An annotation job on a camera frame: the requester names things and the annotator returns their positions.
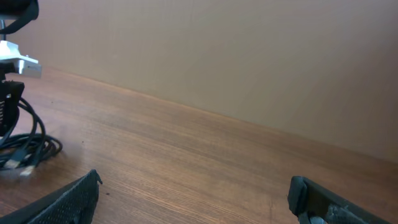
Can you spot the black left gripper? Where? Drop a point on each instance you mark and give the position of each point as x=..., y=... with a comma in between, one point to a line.
x=11, y=93

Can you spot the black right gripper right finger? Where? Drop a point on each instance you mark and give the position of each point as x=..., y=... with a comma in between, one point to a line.
x=311, y=203

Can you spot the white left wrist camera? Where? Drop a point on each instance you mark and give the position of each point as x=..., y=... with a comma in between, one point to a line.
x=12, y=61

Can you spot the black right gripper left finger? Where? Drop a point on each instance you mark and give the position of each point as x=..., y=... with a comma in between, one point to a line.
x=74, y=203

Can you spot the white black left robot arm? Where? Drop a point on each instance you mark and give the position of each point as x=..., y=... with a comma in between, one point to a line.
x=15, y=14

